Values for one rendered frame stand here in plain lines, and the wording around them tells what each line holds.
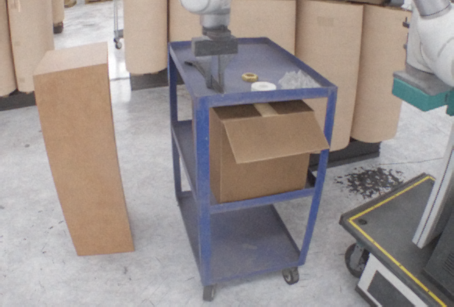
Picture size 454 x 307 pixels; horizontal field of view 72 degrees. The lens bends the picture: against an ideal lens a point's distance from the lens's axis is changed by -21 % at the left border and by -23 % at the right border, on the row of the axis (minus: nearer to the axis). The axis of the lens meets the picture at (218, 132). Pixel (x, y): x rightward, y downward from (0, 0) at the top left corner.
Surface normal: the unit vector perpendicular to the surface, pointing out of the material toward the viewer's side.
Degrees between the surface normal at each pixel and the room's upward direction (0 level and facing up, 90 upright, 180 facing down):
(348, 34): 90
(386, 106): 90
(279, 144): 26
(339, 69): 90
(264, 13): 90
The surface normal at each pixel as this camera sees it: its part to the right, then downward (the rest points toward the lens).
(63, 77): 0.27, 0.44
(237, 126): 0.12, -0.60
